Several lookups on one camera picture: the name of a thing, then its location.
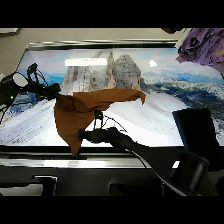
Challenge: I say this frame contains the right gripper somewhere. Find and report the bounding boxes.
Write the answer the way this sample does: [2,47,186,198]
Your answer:
[85,128,110,144]

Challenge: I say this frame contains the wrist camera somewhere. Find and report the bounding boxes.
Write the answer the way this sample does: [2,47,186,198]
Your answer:
[26,62,40,84]
[92,109,105,130]

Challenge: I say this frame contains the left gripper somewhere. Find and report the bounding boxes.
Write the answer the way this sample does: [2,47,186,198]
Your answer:
[31,81,54,98]

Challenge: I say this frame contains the silver frame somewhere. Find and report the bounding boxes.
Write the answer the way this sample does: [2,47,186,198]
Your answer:
[0,151,188,197]

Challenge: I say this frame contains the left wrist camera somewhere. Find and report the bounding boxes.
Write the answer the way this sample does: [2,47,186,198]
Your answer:
[26,62,40,84]

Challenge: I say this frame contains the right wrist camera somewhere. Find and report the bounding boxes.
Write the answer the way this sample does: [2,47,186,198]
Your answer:
[92,109,105,130]

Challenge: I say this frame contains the brown garment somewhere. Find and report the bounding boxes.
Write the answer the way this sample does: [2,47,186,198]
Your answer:
[53,87,147,157]

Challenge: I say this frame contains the purple garment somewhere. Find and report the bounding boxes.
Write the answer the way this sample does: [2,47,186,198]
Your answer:
[175,27,224,75]

